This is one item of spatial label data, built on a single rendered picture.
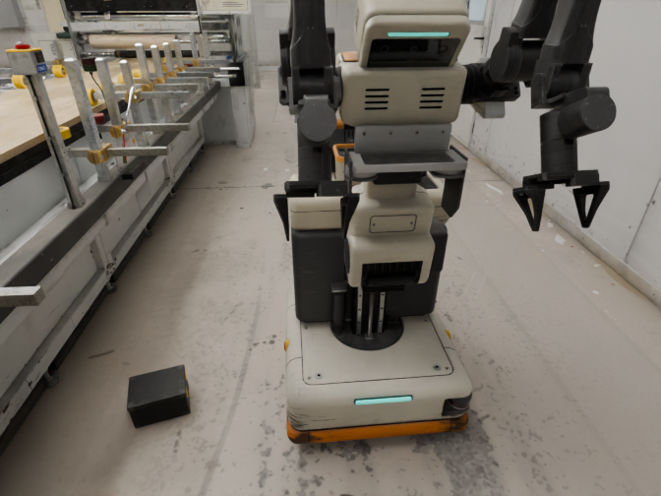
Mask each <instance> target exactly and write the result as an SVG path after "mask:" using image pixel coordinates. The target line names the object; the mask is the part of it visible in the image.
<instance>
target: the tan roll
mask: <svg viewBox="0 0 661 496"><path fill-rule="evenodd" d="M174 39H176V34H90V36H89V39H81V40H80V42H81V44H90V46H91V47H92V48H93V49H127V48H135V44H136V43H141V44H143V45H144V48H150V47H151V46H152V45H157V46H158V48H163V43H165V42H168V43H169V44H170V48H174V44H173V40H174ZM178 40H180V43H191V41H190V39H178Z"/></svg>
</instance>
